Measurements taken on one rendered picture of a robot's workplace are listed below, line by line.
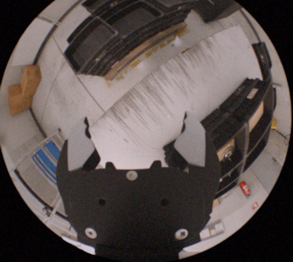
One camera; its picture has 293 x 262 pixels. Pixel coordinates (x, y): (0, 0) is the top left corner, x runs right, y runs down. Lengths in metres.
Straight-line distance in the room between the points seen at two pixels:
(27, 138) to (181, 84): 3.09
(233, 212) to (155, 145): 3.42
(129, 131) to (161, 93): 0.25
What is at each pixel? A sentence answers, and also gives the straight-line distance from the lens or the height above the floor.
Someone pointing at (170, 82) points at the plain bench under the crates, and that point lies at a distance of 0.44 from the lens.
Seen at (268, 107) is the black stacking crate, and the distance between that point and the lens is 0.86.
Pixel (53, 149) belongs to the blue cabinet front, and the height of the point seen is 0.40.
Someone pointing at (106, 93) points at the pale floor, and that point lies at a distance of 1.25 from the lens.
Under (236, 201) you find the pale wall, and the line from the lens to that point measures 3.64.
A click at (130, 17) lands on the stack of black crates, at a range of 1.02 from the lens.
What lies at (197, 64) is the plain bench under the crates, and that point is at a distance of 0.51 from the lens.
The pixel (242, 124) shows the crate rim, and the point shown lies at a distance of 0.43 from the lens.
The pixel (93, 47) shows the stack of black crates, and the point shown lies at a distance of 0.83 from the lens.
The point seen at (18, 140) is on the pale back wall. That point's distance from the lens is 2.99.
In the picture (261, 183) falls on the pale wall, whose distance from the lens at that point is 3.83.
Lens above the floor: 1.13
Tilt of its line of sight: 71 degrees down
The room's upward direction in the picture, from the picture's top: 174 degrees counter-clockwise
